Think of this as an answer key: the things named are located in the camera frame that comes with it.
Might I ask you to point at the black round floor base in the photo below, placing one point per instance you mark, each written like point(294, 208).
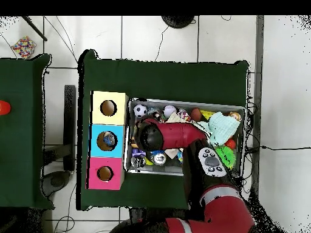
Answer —
point(177, 20)

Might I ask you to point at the red round disc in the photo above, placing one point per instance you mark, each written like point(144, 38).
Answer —
point(4, 108)

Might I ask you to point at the yellow toy block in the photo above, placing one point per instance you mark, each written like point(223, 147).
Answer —
point(207, 115)

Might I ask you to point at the small baseball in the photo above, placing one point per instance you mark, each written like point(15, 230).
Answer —
point(170, 111)

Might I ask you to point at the dark green table cloth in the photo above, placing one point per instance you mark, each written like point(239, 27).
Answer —
point(165, 77)

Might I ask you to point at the multicoloured patterned fabric ball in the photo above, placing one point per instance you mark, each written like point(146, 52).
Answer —
point(183, 115)

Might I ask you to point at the mint green waffle cloth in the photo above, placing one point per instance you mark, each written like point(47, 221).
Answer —
point(223, 127)

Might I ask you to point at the wooden box with three holes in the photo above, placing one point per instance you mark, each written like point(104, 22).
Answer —
point(95, 141)

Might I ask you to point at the green spiky rubber ball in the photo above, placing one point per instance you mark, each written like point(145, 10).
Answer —
point(227, 156)

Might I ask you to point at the black upright panel stand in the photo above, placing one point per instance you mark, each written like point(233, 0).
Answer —
point(70, 126)

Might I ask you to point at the black white striped toy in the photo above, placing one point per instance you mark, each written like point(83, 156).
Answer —
point(138, 162)

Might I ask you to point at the clear blue packet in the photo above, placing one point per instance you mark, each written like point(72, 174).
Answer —
point(108, 141)

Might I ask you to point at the cream yellow waffle cloth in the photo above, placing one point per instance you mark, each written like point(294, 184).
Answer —
point(171, 154)

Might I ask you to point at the brown rubber ball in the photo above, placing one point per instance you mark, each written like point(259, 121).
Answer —
point(196, 114)

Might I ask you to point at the shallow clear mesh bin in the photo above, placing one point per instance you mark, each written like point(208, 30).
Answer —
point(127, 167)

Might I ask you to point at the red ball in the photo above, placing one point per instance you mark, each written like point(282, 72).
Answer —
point(231, 143)

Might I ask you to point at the multicoloured speckled toy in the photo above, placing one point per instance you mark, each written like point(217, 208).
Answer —
point(23, 47)

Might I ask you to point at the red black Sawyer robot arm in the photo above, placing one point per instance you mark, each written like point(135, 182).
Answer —
point(223, 208)

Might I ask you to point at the small soccer ball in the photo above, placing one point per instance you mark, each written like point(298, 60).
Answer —
point(140, 111)

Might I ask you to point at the dark green side table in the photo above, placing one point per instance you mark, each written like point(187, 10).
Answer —
point(24, 145)

